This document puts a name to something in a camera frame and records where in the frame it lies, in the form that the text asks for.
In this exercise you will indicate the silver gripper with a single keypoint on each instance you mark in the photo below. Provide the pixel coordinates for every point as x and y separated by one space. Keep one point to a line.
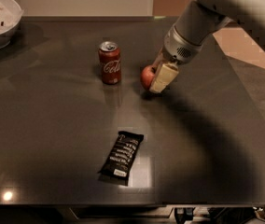
181 48

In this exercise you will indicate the red apple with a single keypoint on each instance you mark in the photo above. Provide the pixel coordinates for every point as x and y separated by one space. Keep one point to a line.
147 76

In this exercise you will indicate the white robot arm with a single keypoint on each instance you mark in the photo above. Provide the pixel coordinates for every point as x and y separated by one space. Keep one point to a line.
199 20

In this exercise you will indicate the red coke can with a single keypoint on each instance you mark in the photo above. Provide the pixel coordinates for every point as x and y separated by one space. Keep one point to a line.
110 61

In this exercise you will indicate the black snack bar wrapper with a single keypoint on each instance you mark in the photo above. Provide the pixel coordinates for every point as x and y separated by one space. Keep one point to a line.
120 159

